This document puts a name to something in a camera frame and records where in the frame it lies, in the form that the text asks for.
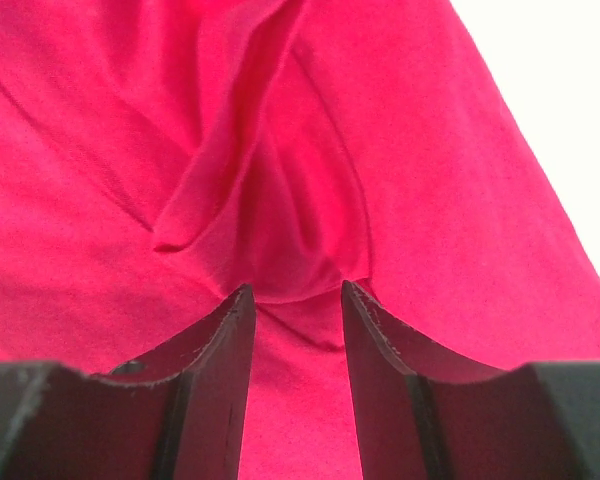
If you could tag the magenta t shirt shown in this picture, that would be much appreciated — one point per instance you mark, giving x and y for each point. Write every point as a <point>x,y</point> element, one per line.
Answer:
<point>156,155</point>

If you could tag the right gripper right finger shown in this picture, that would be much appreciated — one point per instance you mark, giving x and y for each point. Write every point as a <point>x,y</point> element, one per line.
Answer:
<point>423,411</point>

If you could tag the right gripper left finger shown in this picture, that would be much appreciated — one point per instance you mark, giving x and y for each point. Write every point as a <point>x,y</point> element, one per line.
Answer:
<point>175,412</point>

